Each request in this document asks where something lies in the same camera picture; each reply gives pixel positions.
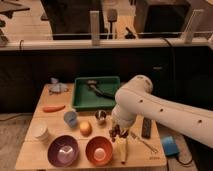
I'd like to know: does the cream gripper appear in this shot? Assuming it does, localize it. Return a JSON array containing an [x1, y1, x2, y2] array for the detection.
[[112, 119, 129, 134]]

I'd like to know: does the dark grape bunch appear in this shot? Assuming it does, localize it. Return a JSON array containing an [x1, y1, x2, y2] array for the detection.
[[109, 127, 128, 142]]

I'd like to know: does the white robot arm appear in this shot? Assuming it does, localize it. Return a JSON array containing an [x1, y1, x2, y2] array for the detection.
[[112, 75, 213, 148]]

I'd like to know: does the metal fork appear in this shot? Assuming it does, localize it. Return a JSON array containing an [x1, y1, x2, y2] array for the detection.
[[130, 131, 158, 154]]

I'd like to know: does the black remote block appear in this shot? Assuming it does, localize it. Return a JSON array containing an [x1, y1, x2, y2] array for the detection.
[[141, 118, 152, 139]]

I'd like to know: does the orange bowl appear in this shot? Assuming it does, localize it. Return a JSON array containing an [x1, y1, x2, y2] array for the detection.
[[85, 136, 113, 166]]

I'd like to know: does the yellow orange fruit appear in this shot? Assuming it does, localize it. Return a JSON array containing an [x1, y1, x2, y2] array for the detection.
[[79, 121, 92, 136]]

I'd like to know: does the green plastic tray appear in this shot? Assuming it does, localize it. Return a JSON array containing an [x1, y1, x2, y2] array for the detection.
[[72, 76, 121, 111]]

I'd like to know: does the blue object on floor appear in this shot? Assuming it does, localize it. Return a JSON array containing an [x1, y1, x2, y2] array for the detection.
[[161, 136, 179, 156]]

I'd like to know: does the blue plastic cup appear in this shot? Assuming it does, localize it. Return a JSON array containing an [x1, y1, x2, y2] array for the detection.
[[64, 111, 78, 128]]

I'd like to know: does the purple bowl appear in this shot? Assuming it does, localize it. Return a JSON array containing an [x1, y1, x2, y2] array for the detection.
[[47, 135, 79, 167]]

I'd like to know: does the blue crumpled cloth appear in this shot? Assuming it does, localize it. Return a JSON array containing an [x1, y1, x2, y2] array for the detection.
[[49, 78, 68, 94]]

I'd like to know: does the white paper cup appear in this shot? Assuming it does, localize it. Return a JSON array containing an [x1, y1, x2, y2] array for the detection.
[[32, 122, 50, 143]]

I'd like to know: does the black-handled brush in tray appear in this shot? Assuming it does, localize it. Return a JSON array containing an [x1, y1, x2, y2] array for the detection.
[[87, 80, 115, 100]]

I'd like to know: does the white post right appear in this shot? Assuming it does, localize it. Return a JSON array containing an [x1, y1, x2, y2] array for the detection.
[[181, 9, 204, 44]]

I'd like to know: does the white post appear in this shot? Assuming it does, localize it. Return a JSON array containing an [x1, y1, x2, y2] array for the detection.
[[181, 9, 204, 44], [90, 11, 100, 46]]

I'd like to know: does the white post left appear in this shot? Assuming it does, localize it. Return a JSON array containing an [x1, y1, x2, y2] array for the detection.
[[90, 11, 100, 46]]

